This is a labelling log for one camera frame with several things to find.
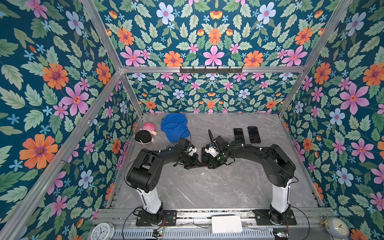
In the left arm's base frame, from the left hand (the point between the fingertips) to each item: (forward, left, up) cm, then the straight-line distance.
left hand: (205, 163), depth 89 cm
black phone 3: (+22, -38, -5) cm, 44 cm away
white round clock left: (-30, +49, 0) cm, 58 cm away
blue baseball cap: (+31, +20, -1) cm, 36 cm away
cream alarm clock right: (-36, -58, +1) cm, 68 cm away
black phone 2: (+21, -26, -3) cm, 33 cm away
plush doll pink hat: (+20, +39, +4) cm, 44 cm away
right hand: (0, -3, -3) cm, 5 cm away
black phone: (+5, -1, -2) cm, 5 cm away
